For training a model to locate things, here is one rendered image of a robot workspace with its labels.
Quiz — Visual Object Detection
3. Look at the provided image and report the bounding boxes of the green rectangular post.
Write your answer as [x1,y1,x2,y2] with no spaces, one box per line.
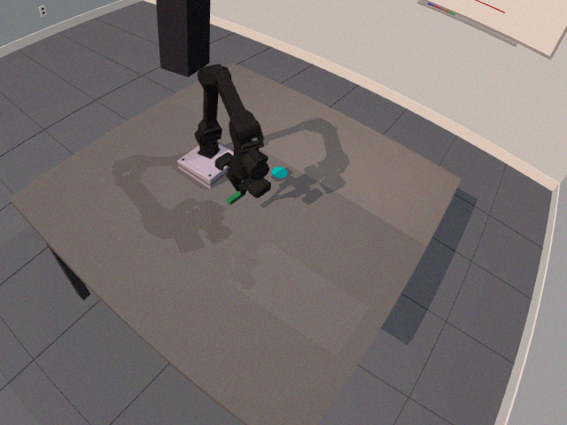
[227,191,242,205]

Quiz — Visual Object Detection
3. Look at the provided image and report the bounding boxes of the cyan circle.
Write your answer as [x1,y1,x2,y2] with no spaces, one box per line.
[272,166,288,178]

